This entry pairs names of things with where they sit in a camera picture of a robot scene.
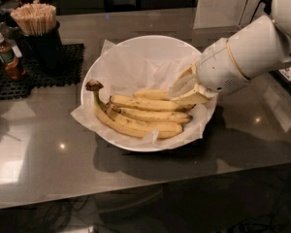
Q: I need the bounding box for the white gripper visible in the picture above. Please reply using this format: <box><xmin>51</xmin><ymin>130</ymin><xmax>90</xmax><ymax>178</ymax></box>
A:
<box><xmin>169</xmin><ymin>38</ymin><xmax>250</xmax><ymax>105</ymax></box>

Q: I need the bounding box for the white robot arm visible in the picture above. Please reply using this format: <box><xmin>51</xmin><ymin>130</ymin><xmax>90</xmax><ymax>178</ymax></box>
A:
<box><xmin>169</xmin><ymin>0</ymin><xmax>291</xmax><ymax>104</ymax></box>

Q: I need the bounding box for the white bowl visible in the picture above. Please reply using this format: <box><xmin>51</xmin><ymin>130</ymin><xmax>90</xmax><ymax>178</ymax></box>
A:
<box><xmin>80</xmin><ymin>34</ymin><xmax>219</xmax><ymax>152</ymax></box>

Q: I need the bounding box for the bottom curved yellow banana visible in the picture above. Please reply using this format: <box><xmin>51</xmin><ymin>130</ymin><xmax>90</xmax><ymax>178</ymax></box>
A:
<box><xmin>85</xmin><ymin>80</ymin><xmax>183</xmax><ymax>139</ymax></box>

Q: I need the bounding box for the white paper liner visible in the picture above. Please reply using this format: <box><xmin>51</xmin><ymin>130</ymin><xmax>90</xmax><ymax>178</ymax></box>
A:
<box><xmin>70</xmin><ymin>39</ymin><xmax>215</xmax><ymax>149</ymax></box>

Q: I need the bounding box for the black stir stick cup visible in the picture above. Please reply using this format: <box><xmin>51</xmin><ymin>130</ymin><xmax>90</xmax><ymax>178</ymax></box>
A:
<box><xmin>23</xmin><ymin>22</ymin><xmax>66</xmax><ymax>76</ymax></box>

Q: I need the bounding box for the bundle of wooden stir sticks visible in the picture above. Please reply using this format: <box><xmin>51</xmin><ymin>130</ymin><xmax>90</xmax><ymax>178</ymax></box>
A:
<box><xmin>11</xmin><ymin>0</ymin><xmax>56</xmax><ymax>36</ymax></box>

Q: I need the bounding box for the brown sauce bottle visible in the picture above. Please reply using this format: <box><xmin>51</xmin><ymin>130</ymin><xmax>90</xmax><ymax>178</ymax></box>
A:
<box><xmin>0</xmin><ymin>33</ymin><xmax>26</xmax><ymax>81</ymax></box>

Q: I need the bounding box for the black rubber mesh mat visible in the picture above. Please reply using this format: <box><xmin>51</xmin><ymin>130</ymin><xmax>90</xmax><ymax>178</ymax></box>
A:
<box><xmin>0</xmin><ymin>44</ymin><xmax>84</xmax><ymax>100</ymax></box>

